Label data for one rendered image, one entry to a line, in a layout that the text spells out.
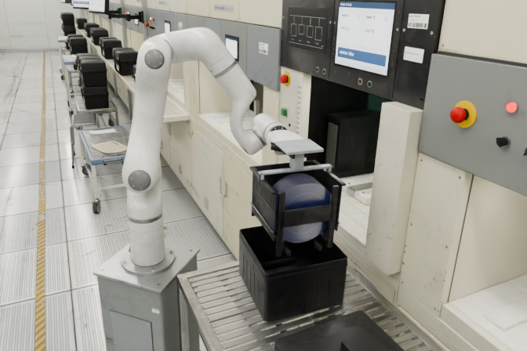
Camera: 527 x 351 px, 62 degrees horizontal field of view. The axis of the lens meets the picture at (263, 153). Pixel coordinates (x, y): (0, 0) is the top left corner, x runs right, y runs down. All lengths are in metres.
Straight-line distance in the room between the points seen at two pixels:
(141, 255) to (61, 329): 1.16
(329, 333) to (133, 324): 0.77
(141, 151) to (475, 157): 0.97
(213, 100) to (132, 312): 2.01
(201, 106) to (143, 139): 1.90
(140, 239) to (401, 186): 0.89
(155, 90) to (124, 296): 0.74
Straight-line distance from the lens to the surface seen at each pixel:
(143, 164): 1.44
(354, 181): 2.05
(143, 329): 1.72
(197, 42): 1.41
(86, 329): 2.67
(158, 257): 1.65
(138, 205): 1.56
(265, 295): 1.36
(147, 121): 1.44
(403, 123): 1.29
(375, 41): 1.45
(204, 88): 3.30
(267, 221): 1.32
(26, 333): 2.77
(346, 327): 1.27
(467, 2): 1.23
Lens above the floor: 1.69
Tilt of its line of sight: 20 degrees down
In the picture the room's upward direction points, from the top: 1 degrees clockwise
